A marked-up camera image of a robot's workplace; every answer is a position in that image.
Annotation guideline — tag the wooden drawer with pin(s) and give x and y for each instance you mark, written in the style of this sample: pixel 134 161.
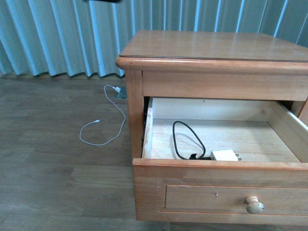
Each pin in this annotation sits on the wooden drawer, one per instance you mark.
pixel 175 179

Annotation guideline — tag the white charger adapter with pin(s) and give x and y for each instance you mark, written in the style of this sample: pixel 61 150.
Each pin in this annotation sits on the white charger adapter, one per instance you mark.
pixel 224 155

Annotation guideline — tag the round upper drawer knob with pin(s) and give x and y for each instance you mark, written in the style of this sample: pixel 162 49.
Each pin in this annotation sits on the round upper drawer knob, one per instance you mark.
pixel 253 205

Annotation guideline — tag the open metal floor socket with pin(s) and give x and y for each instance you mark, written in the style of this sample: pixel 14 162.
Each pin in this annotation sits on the open metal floor socket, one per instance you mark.
pixel 122 94

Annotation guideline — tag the white plug in floor socket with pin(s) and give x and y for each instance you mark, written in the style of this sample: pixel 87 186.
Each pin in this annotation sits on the white plug in floor socket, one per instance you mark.
pixel 117 89

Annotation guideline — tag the wooden nightstand cabinet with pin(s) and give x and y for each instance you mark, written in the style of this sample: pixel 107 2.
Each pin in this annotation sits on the wooden nightstand cabinet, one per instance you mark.
pixel 211 65

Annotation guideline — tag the pale blue curtain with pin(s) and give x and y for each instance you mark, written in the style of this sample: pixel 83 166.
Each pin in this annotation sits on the pale blue curtain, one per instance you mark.
pixel 86 36

